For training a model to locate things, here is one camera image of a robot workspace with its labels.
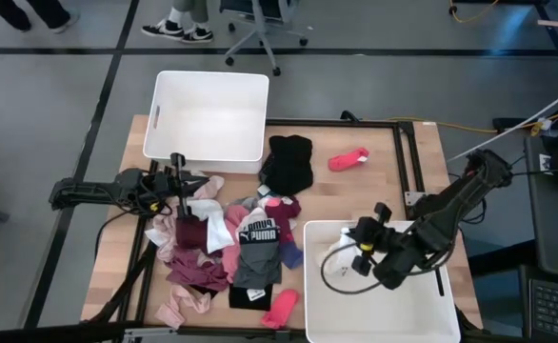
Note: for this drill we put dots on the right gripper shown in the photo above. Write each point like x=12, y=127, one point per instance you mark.
x=372, y=236

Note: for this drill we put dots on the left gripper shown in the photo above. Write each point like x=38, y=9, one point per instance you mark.
x=172, y=183

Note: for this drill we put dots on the white garment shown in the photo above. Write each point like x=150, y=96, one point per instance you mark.
x=338, y=262
x=212, y=224

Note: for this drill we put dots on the light pink garment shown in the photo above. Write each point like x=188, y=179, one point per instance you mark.
x=164, y=236

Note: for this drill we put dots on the salmon pink garment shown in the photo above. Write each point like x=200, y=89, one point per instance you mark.
x=233, y=248

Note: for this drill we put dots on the purple sock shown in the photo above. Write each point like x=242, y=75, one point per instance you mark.
x=292, y=255

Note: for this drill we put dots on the coral sock with white tag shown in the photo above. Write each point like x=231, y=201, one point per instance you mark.
x=348, y=159

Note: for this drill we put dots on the mauve garment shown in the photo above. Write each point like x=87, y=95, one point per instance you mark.
x=195, y=274

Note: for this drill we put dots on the maroon sock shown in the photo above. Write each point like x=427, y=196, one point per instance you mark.
x=286, y=214

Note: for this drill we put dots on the black garment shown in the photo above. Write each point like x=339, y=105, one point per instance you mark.
x=288, y=164

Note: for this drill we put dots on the grey Puma underwear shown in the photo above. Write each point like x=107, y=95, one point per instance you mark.
x=257, y=267

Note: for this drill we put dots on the black underwear with white tag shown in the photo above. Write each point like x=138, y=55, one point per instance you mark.
x=250, y=297

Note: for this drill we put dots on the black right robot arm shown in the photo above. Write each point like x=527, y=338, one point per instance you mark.
x=441, y=224

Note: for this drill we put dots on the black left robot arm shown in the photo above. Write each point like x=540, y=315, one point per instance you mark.
x=93, y=193

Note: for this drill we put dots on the silver mounting plate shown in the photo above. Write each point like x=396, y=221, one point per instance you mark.
x=414, y=197

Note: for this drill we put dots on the white plastic bin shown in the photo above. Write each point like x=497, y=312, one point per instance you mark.
x=393, y=314
x=212, y=119

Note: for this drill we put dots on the light pink sock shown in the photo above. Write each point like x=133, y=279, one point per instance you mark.
x=181, y=305

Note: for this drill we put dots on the black clamp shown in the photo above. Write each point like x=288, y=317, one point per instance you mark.
x=348, y=115

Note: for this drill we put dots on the person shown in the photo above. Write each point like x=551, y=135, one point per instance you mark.
x=17, y=12
x=165, y=29

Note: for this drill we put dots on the grey office chair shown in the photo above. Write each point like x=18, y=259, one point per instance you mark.
x=260, y=28

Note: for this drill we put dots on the black power strip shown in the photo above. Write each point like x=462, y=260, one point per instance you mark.
x=507, y=125

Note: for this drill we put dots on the black laptop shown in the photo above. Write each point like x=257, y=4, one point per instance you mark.
x=555, y=309

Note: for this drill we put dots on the silver metal bracket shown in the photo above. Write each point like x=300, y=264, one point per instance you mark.
x=148, y=334

